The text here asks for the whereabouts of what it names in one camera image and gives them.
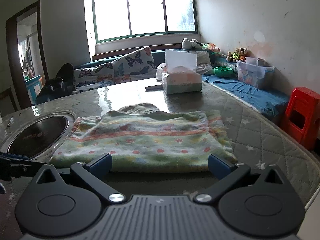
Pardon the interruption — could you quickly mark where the clear plastic storage box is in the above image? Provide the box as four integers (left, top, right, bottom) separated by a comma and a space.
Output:
235, 57, 274, 89

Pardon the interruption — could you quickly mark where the pink white tissue pack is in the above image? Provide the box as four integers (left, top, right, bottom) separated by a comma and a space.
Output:
156, 63, 167, 80

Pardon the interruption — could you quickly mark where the green bowl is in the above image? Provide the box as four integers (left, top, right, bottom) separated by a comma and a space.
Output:
213, 66, 234, 78

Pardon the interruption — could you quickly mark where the green framed window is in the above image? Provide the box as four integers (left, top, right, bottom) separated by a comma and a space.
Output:
90, 0, 202, 43

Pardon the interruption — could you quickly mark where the round black table stove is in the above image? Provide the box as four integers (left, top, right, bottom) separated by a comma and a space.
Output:
7, 115, 69, 159

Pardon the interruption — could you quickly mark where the orange green plush toy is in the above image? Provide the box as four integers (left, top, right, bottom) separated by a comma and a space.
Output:
201, 43, 221, 53

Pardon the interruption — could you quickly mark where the teal sofa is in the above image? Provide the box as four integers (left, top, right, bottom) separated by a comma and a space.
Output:
35, 49, 290, 125

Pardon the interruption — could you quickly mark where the dark wooden door frame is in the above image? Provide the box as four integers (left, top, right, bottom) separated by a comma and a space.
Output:
5, 0, 49, 110

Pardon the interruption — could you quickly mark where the blue cabinet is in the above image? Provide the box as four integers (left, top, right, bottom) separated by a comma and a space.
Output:
24, 74, 43, 100

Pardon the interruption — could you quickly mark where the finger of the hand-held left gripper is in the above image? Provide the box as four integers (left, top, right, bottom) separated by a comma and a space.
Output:
0, 154, 29, 161
0, 160, 48, 174

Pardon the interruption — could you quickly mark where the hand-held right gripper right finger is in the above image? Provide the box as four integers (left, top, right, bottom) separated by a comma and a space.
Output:
195, 154, 284, 204

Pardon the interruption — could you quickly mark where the red plastic stool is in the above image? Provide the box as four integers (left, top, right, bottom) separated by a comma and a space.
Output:
279, 87, 320, 150

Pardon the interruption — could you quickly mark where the pastel patterned baby jacket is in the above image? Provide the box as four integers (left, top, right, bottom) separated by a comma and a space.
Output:
50, 102, 238, 173

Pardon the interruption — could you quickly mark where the brown plush toy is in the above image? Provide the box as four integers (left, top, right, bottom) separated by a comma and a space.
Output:
226, 47, 250, 62

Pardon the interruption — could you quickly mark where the blue sheet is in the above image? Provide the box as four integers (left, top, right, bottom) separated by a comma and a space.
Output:
202, 74, 290, 124

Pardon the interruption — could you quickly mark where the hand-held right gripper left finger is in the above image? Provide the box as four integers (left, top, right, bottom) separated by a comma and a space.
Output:
35, 153, 124, 204

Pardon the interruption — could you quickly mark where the dark cloth heap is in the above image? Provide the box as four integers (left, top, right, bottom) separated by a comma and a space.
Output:
36, 63, 75, 104

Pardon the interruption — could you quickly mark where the butterfly print pillow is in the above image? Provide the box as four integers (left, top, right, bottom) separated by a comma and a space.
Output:
111, 46, 157, 84
73, 62, 115, 93

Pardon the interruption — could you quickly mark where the white plush toy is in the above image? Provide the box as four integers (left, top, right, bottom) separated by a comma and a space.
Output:
181, 38, 203, 50

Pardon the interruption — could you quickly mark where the grey pillow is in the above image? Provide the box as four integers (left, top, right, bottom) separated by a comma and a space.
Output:
196, 51, 214, 75

